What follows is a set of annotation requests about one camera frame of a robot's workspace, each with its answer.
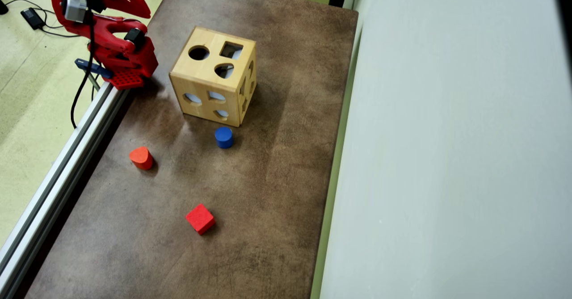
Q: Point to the blue wooden cylinder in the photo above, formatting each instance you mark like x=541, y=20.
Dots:
x=223, y=138

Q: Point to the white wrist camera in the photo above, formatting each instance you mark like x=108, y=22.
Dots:
x=74, y=4

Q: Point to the red teardrop wooden block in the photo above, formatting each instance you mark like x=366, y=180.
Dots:
x=141, y=157

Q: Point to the aluminium profile rail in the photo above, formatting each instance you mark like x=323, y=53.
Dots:
x=58, y=178

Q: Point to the wooden shape sorter box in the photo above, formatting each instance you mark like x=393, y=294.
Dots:
x=210, y=80

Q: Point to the red wooden cube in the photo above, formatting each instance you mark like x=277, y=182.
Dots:
x=200, y=219

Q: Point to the red robot arm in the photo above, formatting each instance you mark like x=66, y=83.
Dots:
x=134, y=62

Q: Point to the blue table clamp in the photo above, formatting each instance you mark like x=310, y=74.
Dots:
x=94, y=68

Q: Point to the black object on floor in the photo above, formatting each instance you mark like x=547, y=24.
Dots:
x=2, y=6

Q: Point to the black power adapter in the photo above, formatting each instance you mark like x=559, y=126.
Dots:
x=32, y=18

